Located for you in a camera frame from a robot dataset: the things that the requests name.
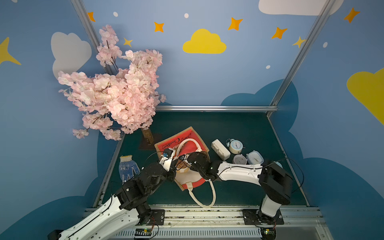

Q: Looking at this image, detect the white rectangular digital clock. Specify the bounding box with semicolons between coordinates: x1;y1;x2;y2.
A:
211;139;231;161

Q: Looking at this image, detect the beige red canvas tote bag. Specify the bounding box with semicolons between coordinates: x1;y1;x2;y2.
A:
155;127;216;209

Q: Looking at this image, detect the white round alarm clock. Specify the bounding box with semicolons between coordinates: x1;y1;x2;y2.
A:
226;139;244;155

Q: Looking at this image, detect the light blue square alarm clock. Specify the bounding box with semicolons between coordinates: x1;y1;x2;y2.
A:
246;151;264;165

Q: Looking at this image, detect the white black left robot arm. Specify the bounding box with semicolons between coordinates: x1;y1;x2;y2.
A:
48;160;177;240

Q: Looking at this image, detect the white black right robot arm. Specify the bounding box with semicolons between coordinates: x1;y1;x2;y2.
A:
186;152;293;218

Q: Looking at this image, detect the blue white work glove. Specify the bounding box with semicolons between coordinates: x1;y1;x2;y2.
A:
119;155;141;183

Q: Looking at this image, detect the left small circuit board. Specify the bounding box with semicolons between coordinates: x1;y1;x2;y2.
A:
134;228;153;239

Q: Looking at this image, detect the small circuit board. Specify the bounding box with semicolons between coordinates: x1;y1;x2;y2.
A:
134;228;153;239
261;228;277;240

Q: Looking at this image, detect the pink cherry blossom tree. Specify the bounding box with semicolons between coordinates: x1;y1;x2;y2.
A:
58;25;166;146

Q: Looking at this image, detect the right small circuit board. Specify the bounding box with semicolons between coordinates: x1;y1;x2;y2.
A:
261;228;277;240

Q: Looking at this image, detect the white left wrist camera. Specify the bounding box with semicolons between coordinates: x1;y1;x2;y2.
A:
159;148;176;172

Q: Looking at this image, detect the metal base rail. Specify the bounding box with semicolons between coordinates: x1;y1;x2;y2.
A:
112;205;333;240

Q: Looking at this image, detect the aluminium back frame rail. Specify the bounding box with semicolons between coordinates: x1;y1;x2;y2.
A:
156;106;278;113

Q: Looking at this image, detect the aluminium left floor rail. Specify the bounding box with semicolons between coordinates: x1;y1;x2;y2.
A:
93;133;125;208

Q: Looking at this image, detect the aluminium floor rail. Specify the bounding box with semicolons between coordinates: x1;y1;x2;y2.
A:
267;117;310;207
93;133;125;208

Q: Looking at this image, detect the aluminium right floor rail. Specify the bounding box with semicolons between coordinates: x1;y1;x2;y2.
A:
267;117;310;207

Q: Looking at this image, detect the aluminium left corner post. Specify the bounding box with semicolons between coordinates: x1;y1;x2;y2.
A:
70;0;116;76

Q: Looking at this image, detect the aluminium corner post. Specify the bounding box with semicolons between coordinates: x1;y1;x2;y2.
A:
70;0;116;76
270;0;336;112

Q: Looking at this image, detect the aluminium right corner post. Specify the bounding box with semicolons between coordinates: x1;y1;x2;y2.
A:
270;0;336;112

